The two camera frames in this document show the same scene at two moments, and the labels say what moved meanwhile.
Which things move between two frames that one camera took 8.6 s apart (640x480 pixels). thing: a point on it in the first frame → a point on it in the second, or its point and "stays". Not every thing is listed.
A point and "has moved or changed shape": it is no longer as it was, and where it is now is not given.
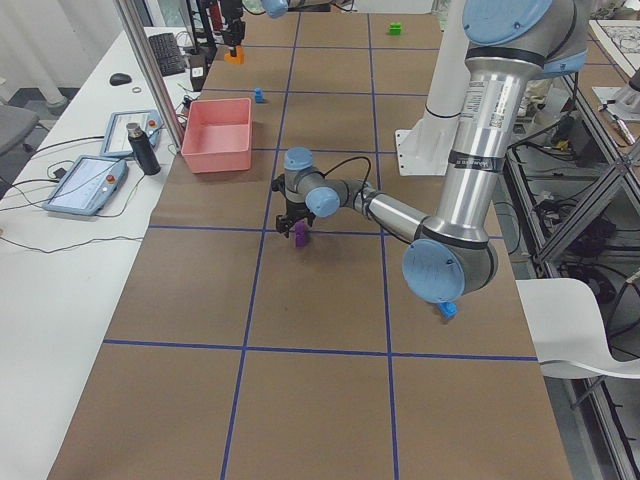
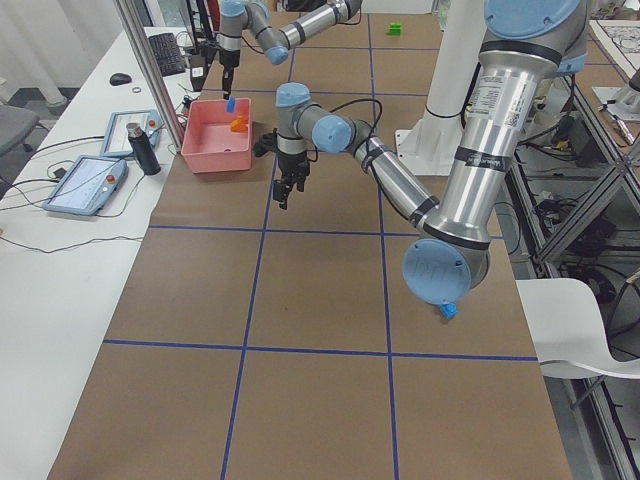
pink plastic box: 219,135 stays
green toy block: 395,28 stays
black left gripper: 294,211 → 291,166
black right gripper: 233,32 → 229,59
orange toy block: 238,59 has moved or changed shape
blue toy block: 448,309 stays
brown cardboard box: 198,70 stays
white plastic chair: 566,331 stays
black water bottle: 143,149 stays
